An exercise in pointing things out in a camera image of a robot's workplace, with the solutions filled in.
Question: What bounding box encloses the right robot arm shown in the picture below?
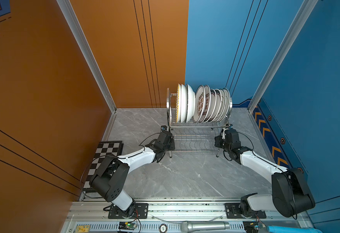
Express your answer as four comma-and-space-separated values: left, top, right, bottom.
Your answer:
215, 128, 316, 217

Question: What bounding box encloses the white deep plate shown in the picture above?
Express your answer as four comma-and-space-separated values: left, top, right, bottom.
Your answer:
186, 84, 195, 122

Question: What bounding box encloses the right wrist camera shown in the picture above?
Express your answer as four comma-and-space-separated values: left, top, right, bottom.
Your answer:
220, 125, 232, 140

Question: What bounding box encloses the white red patterned plate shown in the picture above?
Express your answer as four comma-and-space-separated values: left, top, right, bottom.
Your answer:
193, 85, 205, 122

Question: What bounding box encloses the light blue cylinder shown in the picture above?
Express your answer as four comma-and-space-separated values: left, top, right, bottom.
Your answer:
267, 226, 322, 233

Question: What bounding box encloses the black white chessboard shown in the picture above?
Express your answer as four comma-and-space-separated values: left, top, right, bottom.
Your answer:
82, 141, 124, 192

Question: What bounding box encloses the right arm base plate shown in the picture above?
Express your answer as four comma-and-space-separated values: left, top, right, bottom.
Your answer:
224, 203, 267, 219

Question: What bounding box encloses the green circuit board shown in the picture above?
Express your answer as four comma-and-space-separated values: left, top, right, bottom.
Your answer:
118, 221, 139, 233

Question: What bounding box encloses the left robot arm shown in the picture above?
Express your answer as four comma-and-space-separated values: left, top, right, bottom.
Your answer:
89, 126, 175, 217

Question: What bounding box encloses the silver wire dish rack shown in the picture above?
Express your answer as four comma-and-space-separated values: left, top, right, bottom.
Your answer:
166, 89, 231, 158

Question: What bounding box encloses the yellow rimmed dotted plate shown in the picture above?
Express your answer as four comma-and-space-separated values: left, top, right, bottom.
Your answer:
176, 84, 182, 123

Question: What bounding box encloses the aluminium rail frame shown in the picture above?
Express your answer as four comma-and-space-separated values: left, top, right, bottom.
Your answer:
61, 198, 314, 233

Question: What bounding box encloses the round black white sticker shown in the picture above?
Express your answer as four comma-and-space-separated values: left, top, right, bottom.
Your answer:
159, 224, 168, 233

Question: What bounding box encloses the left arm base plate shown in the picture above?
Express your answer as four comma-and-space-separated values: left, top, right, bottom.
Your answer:
108, 203, 148, 219

